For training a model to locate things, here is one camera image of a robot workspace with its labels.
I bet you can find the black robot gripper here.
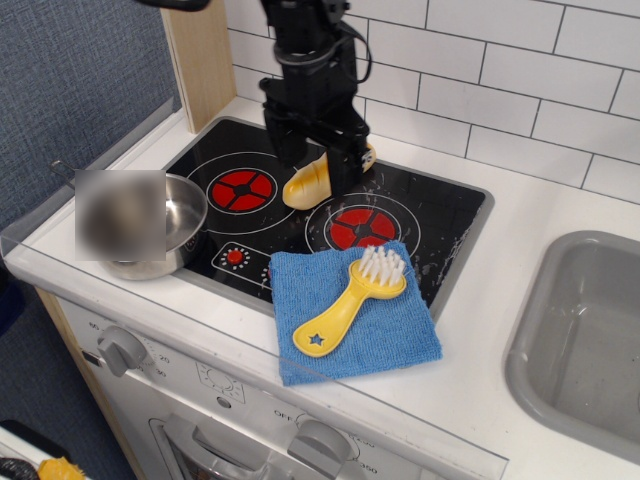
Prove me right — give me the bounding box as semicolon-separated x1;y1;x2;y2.
259;37;369;195

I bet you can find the yellow toy hotdog bun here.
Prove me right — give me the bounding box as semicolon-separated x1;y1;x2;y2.
282;144;377;210

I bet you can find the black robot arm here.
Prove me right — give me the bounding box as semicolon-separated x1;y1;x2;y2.
259;1;372;196

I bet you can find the black toy stovetop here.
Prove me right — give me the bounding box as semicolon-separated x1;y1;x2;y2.
167;118;493;318

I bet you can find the yellow dish brush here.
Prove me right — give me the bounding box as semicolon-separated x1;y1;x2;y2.
292;246;407;358

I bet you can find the stainless steel pot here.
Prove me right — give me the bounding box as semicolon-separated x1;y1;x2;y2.
49;160;208;280

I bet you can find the blue microfiber cloth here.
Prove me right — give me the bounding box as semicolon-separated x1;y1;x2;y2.
268;239;444;387

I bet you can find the grey left oven knob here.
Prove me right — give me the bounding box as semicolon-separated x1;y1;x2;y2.
97;326;147;377

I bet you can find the grey oven knob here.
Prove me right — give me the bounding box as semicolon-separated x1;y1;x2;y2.
97;326;147;377
287;420;352;479

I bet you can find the white toy oven front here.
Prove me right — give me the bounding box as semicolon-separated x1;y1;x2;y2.
60;301;508;479

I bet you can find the grey right oven knob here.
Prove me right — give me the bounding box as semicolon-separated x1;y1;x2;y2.
287;420;352;479

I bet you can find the grey sink basin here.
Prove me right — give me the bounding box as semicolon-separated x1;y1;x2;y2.
505;231;639;463

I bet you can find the yellow object at corner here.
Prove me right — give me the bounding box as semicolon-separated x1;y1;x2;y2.
37;457;86;480

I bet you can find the black cable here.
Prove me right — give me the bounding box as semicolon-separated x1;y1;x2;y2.
339;19;374;84

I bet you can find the light wooden post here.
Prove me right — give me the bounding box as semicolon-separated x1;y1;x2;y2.
161;0;237;134

